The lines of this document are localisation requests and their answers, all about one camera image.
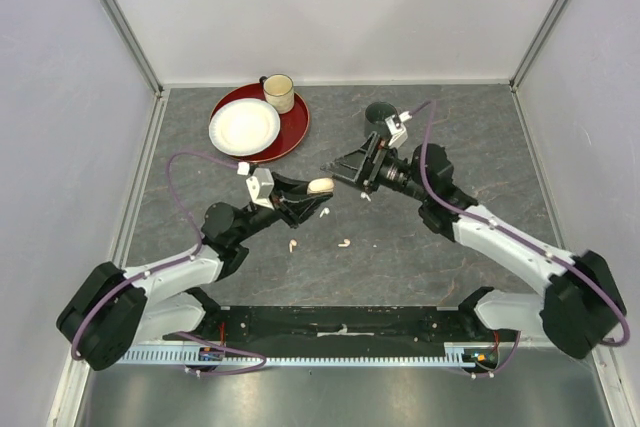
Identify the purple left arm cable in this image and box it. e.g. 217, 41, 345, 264
69, 150, 246, 361

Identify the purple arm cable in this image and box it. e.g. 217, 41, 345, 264
69, 150, 246, 361
407, 99, 630, 346

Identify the cream ceramic mug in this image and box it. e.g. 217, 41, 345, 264
259, 74, 295, 114

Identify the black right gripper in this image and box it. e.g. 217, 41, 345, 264
321, 132, 430, 203

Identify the beige earbud charging case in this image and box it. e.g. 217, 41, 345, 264
307, 178, 335, 195

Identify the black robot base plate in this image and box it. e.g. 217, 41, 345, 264
189, 288, 516, 356

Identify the slotted grey cable duct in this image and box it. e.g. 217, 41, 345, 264
118, 343, 489, 370

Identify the white paper plate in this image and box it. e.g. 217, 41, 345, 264
208, 98, 281, 157

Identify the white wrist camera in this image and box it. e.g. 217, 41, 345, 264
237, 161, 275, 210
385, 111, 412, 149

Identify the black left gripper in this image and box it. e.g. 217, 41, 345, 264
234, 171, 333, 243

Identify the round red tray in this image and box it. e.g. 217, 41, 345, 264
209, 83, 310, 163

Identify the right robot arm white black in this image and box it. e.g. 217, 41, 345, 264
322, 133, 630, 359

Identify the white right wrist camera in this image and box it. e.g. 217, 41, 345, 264
385, 111, 412, 149

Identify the dark green mug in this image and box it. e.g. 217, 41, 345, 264
364, 102, 398, 139

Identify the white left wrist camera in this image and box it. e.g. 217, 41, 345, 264
237, 161, 275, 210

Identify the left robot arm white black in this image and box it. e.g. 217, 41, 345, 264
56, 168, 335, 371

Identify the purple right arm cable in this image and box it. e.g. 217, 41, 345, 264
407, 99, 630, 346

